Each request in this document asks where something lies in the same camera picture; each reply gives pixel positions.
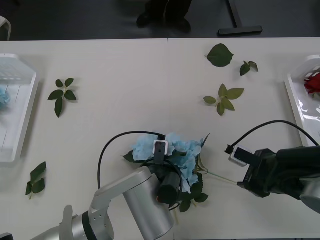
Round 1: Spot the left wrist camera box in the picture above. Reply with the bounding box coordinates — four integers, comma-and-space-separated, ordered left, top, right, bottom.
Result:
152, 139, 169, 166

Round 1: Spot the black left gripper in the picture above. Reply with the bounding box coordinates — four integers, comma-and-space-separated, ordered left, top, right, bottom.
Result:
149, 162, 174, 178

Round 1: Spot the dark green five-leaf twig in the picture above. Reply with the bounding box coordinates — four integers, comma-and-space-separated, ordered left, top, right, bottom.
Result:
47, 77, 78, 119

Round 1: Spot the black camera cable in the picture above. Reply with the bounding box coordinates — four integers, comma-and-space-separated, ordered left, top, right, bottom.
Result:
223, 120, 320, 154
97, 129, 167, 190

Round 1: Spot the large single green leaf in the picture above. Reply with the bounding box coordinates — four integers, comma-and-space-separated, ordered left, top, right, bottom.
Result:
204, 43, 235, 68

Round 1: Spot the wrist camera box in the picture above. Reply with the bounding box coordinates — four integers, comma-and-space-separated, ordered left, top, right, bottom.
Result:
152, 139, 169, 166
228, 144, 257, 168

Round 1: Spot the small green leaf twig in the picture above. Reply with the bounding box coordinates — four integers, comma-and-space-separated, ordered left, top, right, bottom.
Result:
239, 60, 259, 77

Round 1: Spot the shallow white box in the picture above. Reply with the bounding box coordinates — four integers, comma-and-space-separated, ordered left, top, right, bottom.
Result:
0, 53, 41, 164
284, 54, 320, 149

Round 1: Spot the black left camera cable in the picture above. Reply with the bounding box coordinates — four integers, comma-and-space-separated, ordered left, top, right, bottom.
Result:
97, 129, 167, 190

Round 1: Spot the white chair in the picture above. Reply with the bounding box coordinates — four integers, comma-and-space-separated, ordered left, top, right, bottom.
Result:
0, 16, 12, 41

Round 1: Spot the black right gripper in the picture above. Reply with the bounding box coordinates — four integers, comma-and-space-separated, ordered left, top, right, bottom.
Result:
236, 148, 279, 199

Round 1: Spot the red rose with long stem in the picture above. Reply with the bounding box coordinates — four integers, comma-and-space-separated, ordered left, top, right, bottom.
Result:
303, 73, 320, 100

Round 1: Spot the person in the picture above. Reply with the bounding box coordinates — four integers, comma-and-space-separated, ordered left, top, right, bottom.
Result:
136, 0, 192, 33

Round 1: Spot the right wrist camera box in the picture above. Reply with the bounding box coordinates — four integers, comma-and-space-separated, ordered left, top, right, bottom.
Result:
228, 144, 257, 168

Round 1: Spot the black right camera cable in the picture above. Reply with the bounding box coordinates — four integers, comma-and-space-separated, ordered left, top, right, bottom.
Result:
223, 120, 320, 154

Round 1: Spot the black stand base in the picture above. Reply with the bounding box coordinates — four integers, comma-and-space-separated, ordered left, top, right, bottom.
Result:
217, 0, 264, 36

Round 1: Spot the pale green leaf twig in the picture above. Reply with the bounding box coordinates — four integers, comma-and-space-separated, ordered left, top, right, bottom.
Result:
202, 83, 246, 117

